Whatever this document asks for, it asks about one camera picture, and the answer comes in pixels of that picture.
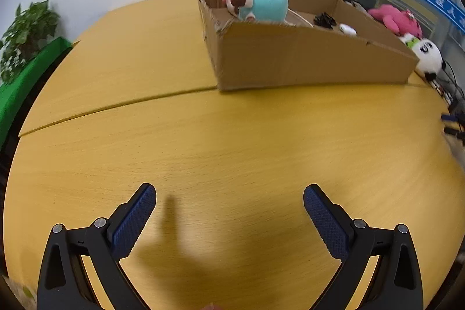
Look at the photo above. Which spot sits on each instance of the brown cardboard box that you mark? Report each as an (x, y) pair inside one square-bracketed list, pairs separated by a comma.
[(290, 55)]

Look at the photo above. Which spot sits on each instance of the panda plush toy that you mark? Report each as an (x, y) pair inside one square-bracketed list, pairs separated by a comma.
[(427, 57)]

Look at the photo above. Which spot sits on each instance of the white earbuds case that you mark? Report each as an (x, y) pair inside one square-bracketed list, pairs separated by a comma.
[(347, 29)]

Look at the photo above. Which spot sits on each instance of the green panel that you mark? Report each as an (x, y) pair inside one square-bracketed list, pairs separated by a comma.
[(21, 88)]

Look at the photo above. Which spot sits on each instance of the grey bag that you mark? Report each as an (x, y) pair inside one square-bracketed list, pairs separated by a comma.
[(354, 4)]

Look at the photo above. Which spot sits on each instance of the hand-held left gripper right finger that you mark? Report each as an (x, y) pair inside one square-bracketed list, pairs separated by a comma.
[(327, 219)]

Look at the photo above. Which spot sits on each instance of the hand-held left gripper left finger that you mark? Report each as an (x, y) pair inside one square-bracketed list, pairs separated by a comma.
[(134, 219)]

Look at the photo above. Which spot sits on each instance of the black sunglasses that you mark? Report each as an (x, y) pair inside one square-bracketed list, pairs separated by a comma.
[(324, 20)]

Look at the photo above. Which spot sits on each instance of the green potted plant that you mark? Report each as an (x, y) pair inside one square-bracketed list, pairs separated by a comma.
[(29, 30)]

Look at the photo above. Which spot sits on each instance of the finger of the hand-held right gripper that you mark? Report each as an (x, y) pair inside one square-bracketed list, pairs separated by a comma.
[(454, 133), (452, 117)]

